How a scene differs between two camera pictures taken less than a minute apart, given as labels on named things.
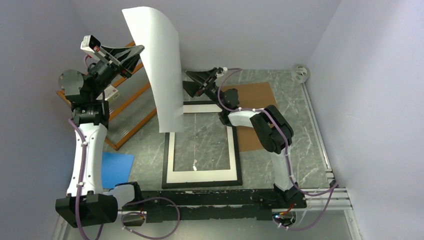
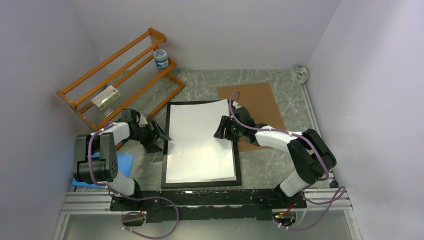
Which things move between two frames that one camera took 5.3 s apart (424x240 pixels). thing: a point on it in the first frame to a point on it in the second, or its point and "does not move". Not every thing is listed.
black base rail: x=237 y=204 does not move
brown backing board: x=252 y=96 does not move
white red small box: x=110 y=93 does not move
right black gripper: x=204 y=77 to x=225 y=122
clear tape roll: x=300 y=73 does not move
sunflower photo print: x=158 y=38 to x=194 y=154
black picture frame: x=165 y=185 does not move
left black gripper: x=128 y=57 to x=149 y=145
